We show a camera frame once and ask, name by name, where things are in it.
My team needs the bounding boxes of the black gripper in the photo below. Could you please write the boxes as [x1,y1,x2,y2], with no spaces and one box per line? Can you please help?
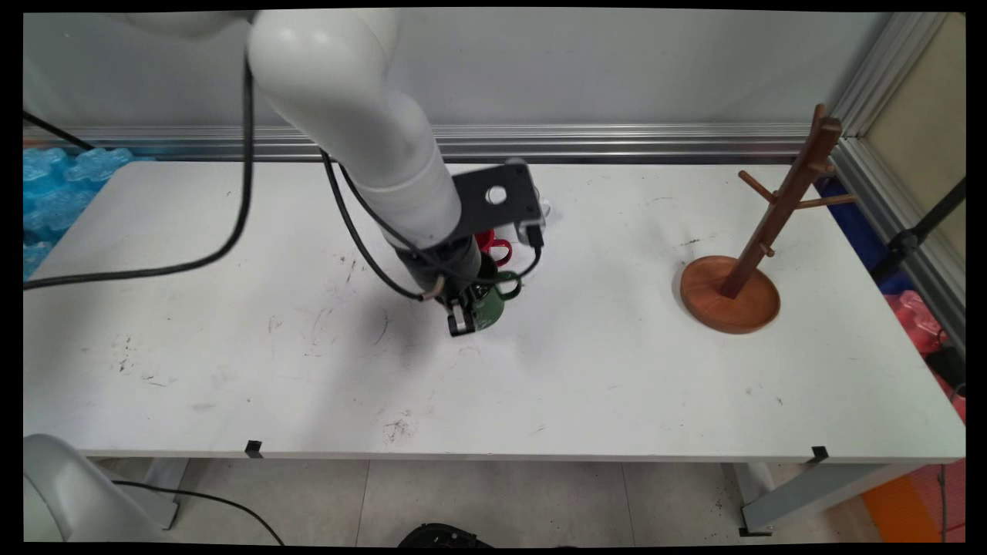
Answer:
[395,234,498,338]

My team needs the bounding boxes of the green ceramic mug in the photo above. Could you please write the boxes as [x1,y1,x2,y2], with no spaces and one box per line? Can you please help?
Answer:
[461,270,523,332]

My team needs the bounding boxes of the red mug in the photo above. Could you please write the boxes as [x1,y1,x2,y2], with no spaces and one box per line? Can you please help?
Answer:
[474,228,514,267]

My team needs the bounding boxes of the black round object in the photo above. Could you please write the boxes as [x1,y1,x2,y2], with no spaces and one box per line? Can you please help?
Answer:
[397,523,494,548]

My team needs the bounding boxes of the wooden mug tree stand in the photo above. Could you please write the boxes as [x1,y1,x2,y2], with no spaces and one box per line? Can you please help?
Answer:
[680,104,858,335]

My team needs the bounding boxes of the grey table leg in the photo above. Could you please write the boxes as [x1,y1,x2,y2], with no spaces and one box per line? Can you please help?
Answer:
[93,457,191,533]
[721,461,922,538]

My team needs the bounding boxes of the blue bubble wrap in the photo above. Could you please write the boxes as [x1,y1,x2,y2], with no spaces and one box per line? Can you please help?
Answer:
[23,146,155,280]

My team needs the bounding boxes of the black stand pole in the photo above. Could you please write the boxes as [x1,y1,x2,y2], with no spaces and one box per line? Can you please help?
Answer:
[871,177,966,288]

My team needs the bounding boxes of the white rounded casing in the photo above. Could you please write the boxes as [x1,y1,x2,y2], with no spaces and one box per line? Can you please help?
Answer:
[23,433,167,544]

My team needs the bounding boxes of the orange foam piece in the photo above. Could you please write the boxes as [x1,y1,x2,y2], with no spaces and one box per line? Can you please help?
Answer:
[860,472,945,544]

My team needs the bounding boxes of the small black adapter box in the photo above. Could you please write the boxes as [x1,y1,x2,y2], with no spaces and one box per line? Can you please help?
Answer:
[924,347,966,386]

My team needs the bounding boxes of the beige panel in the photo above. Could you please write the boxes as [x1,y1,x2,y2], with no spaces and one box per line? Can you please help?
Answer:
[864,14,966,255]

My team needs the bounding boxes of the pink foam mat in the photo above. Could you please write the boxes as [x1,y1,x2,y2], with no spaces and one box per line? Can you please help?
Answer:
[910,459,966,544]

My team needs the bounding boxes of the thin black cable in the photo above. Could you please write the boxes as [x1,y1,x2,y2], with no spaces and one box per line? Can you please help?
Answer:
[320,149,448,303]

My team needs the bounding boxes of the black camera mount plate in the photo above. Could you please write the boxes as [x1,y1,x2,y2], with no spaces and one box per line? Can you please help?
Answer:
[450,163,541,244]

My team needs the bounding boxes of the aluminium frame rail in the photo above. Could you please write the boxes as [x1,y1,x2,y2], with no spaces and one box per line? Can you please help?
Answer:
[23,123,845,164]
[829,135,966,352]

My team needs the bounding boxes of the thick black cable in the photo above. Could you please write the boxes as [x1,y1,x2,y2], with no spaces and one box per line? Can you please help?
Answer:
[23,58,255,292]

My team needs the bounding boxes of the aluminium corner post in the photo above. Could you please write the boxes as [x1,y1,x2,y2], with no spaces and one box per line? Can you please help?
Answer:
[831,12,951,140]

